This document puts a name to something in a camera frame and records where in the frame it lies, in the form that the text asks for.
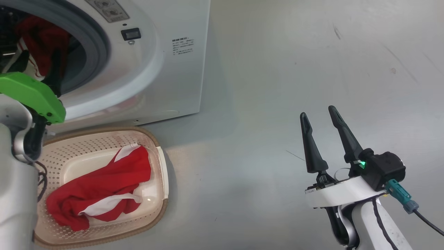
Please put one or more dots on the black text warning label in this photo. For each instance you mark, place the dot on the black text warning label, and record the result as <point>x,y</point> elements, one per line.
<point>182,46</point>

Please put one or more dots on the white washing machine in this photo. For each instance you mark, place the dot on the white washing machine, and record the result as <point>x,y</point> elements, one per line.
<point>173,86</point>

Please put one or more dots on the cream perforated laundry basket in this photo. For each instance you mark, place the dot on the cream perforated laundry basket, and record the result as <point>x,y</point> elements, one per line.
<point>152,215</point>

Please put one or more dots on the red white jersey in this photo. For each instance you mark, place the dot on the red white jersey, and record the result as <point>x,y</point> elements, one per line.
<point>43,45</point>
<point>104,187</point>

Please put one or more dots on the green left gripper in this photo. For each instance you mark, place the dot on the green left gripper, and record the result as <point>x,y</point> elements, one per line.
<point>31,93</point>

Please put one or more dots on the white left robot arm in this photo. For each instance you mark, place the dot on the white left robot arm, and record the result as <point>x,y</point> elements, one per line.
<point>17,208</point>

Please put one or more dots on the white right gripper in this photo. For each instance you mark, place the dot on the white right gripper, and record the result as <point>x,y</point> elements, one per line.
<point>340,194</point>

